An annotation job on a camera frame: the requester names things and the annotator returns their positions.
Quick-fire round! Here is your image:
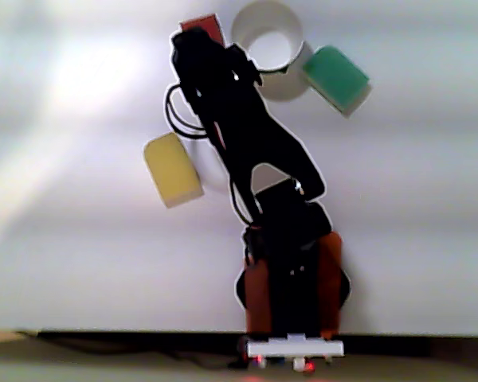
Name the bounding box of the red sponge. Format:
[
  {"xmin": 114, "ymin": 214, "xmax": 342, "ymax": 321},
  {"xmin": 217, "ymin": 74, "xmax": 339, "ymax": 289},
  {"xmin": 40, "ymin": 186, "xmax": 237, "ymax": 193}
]
[{"xmin": 178, "ymin": 14, "xmax": 228, "ymax": 47}]

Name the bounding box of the white paper cup green band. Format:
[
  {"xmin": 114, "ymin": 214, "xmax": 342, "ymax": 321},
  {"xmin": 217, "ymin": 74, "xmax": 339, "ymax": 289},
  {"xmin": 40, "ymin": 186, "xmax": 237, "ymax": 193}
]
[{"xmin": 230, "ymin": 0, "xmax": 305, "ymax": 72}]

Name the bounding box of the yellow sponge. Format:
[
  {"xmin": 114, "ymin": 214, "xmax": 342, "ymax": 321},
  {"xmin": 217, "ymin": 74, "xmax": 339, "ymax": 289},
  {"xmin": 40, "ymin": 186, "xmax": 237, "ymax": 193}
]
[{"xmin": 142, "ymin": 132, "xmax": 205, "ymax": 209}]

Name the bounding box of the green sponge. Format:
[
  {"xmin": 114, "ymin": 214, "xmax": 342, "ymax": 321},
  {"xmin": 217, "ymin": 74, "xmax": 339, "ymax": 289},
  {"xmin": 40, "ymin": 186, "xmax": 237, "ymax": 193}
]
[{"xmin": 301, "ymin": 45, "xmax": 372, "ymax": 119}]

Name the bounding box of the white plastic box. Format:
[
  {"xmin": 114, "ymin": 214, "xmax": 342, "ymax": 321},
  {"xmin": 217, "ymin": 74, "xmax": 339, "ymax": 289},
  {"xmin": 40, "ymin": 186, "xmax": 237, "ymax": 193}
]
[{"xmin": 246, "ymin": 333, "xmax": 345, "ymax": 359}]

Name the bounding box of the black arm wire loop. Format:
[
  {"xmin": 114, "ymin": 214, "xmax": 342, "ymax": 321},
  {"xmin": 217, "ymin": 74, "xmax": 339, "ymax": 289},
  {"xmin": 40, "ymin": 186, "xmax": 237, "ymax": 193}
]
[{"xmin": 164, "ymin": 82, "xmax": 224, "ymax": 141}]

